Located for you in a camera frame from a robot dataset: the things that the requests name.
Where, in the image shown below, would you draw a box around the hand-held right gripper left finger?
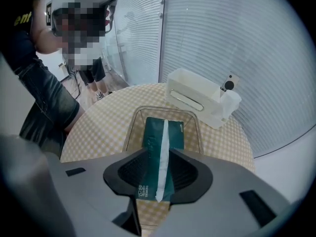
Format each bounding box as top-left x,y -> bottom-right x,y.
45,148 -> 149,237

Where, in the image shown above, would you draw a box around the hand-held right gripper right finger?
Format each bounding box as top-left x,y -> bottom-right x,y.
153,148 -> 291,237

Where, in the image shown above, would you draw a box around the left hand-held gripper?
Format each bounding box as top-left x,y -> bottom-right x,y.
45,0 -> 119,36

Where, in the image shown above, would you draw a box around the green and white box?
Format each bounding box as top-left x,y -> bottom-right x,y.
134,117 -> 185,206

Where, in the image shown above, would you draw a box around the person's left forearm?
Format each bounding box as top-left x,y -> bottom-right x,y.
33,21 -> 64,54

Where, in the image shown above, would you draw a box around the round table with checkered cloth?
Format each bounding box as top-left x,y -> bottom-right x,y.
60,82 -> 257,232

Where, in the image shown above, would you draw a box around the black T-shirt with yellow print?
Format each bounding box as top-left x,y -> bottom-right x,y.
3,7 -> 41,70

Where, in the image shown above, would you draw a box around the dark denim shorts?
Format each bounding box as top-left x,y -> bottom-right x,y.
13,57 -> 81,159

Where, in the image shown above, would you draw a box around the white desktop organizer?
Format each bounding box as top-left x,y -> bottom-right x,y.
165,67 -> 242,130

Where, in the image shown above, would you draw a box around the small white camera device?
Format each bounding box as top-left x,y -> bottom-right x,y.
220,71 -> 241,93

